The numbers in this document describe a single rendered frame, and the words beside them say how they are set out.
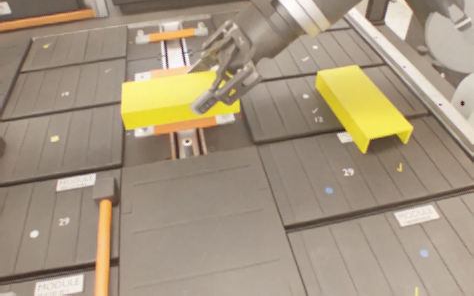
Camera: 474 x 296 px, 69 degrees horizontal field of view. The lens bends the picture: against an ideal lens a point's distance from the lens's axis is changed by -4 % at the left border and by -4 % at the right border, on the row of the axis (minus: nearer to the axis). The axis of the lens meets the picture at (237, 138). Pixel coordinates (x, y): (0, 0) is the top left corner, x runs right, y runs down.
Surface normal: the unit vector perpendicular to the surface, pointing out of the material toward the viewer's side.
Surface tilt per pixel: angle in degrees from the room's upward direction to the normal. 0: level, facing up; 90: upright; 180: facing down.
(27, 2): 90
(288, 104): 0
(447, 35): 90
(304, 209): 0
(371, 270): 0
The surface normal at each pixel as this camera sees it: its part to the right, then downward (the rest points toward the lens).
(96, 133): -0.03, -0.72
